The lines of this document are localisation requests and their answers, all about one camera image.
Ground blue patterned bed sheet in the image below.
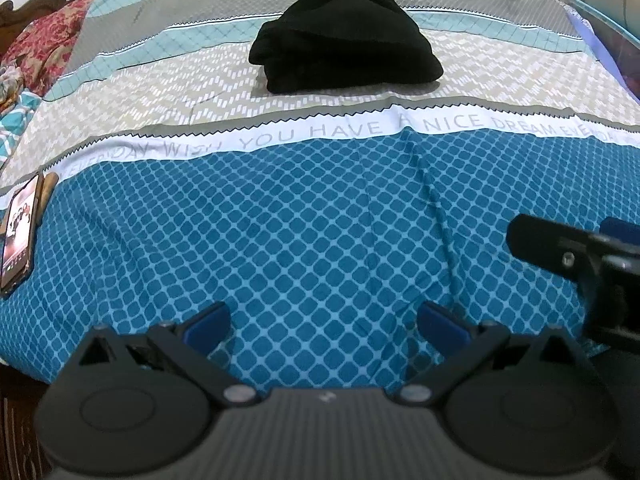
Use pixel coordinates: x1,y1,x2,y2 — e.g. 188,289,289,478
0,0,640,397

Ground red floral cloth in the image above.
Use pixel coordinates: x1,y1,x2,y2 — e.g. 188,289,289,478
2,0,221,97

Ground dark wooden headboard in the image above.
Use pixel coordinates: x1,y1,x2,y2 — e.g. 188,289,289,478
0,0,69,57

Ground teal patterned cloth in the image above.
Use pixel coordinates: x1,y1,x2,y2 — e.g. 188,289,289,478
0,87,45,167

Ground smartphone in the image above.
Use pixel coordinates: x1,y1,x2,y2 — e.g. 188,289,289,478
0,172,44,296

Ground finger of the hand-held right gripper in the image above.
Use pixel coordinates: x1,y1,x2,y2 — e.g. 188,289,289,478
599,216,640,250
506,213,611,282

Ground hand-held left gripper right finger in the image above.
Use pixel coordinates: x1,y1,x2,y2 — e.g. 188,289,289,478
392,301,577,408

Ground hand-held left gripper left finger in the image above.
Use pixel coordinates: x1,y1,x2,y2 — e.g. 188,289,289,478
75,301,261,408

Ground blue translucent plastic cover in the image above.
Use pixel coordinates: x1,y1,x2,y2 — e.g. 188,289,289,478
567,0,640,103

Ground black pants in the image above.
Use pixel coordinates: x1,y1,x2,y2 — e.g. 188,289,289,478
249,0,445,95

